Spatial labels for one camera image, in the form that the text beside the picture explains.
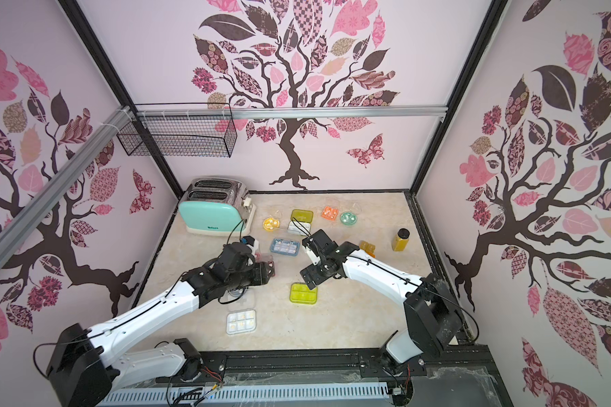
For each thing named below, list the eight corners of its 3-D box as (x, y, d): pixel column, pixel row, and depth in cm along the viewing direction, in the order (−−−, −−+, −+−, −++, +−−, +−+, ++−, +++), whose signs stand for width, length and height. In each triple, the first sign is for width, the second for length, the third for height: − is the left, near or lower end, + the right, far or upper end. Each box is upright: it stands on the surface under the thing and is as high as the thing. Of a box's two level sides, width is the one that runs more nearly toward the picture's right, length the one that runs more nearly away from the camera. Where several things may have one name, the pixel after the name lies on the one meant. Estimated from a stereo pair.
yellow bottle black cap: (391, 250, 101) (398, 237, 94) (393, 239, 105) (399, 226, 98) (402, 253, 100) (409, 240, 93) (403, 242, 104) (410, 229, 97)
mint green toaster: (191, 236, 107) (173, 208, 92) (202, 207, 117) (187, 178, 103) (251, 236, 107) (242, 208, 92) (257, 207, 117) (249, 178, 103)
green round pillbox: (339, 220, 112) (339, 216, 109) (354, 206, 117) (355, 202, 115) (349, 228, 109) (350, 224, 107) (365, 213, 115) (366, 209, 112)
